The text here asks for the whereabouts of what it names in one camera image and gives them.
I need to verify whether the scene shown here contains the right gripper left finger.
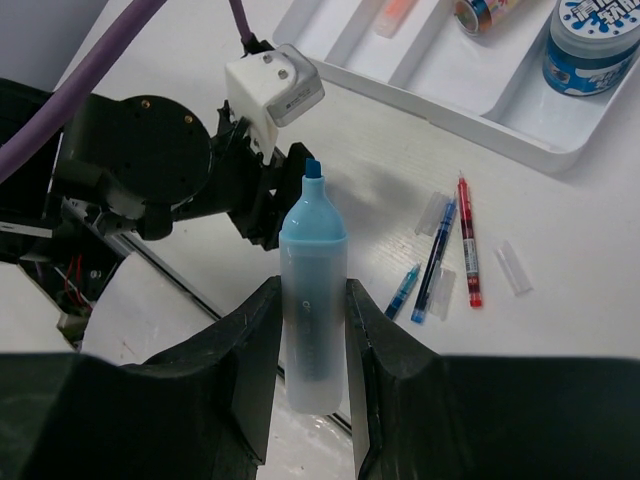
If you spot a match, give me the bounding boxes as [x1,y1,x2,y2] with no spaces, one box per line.
[1,276,282,479]

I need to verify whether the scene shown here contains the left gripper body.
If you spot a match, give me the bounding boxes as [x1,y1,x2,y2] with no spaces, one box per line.
[211,102,313,250]

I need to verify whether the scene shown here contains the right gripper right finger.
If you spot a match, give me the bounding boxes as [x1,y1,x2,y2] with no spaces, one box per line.
[345,279,639,479]

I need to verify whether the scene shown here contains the blue highlighter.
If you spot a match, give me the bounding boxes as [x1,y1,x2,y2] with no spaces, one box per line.
[279,158,348,415]

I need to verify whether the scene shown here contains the orange highlighter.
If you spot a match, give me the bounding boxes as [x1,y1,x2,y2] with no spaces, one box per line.
[373,0,416,38]

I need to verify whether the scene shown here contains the blue jar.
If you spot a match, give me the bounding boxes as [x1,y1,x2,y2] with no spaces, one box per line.
[542,0,639,96]

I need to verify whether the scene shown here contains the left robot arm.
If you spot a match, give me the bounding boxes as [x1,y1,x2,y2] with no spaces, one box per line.
[1,94,310,317]

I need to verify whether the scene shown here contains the clear pen cap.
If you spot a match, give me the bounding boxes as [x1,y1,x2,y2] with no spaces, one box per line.
[495,240,533,296]
[429,268,456,321]
[414,192,447,236]

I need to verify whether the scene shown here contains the teal pen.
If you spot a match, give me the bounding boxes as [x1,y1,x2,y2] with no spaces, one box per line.
[385,263,421,320]

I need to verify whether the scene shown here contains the red pen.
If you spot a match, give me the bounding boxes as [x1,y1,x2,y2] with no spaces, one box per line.
[457,174,483,309]

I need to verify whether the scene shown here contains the dark blue pen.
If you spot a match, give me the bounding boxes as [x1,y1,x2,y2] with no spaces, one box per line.
[411,198,457,324]

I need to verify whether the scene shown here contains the white divided organizer tray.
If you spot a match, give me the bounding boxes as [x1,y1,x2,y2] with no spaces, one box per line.
[273,1,639,174]

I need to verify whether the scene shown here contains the left camera mount white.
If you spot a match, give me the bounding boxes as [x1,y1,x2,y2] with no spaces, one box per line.
[225,51,293,165]

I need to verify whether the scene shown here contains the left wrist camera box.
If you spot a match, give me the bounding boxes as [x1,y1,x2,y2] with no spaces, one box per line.
[267,44,325,127]

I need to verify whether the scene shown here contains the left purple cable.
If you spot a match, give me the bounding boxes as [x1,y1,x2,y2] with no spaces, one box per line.
[0,0,256,184]

